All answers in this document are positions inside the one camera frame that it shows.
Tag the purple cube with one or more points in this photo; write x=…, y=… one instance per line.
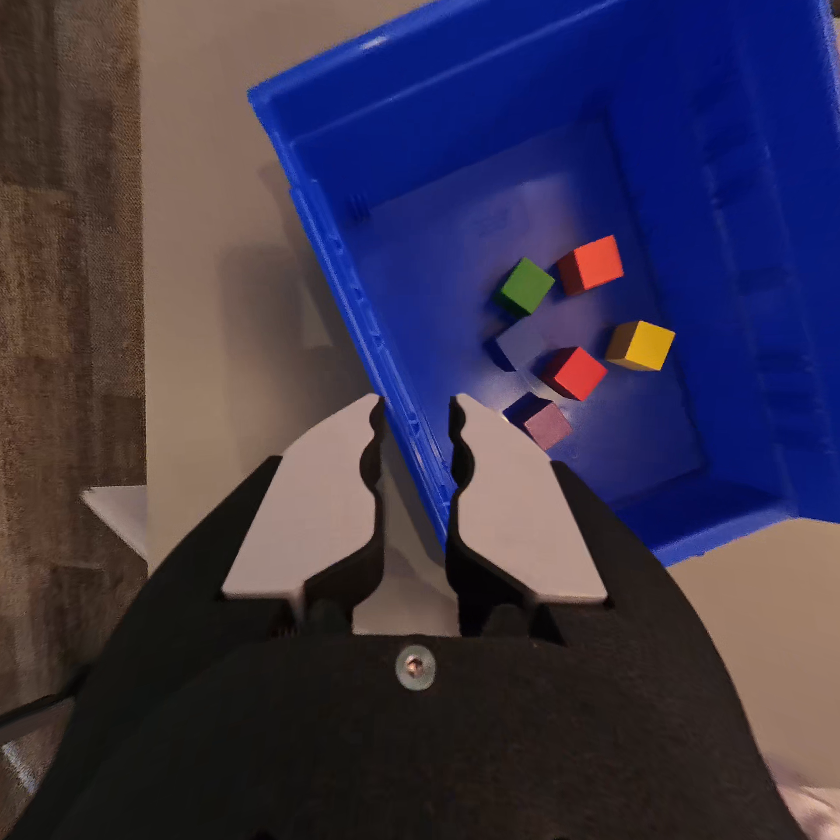
x=548, y=425

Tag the yellow cube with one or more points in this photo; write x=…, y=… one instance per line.
x=646, y=344

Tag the blue plastic bin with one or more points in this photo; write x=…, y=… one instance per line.
x=426, y=131

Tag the red cube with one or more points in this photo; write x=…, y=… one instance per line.
x=574, y=371

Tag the blue cube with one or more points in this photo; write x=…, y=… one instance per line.
x=518, y=344

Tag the green cube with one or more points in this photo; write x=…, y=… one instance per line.
x=525, y=285

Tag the orange cube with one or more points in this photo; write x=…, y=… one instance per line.
x=594, y=262

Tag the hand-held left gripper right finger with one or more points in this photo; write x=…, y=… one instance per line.
x=525, y=518

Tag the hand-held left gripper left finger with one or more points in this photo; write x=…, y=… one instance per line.
x=308, y=518

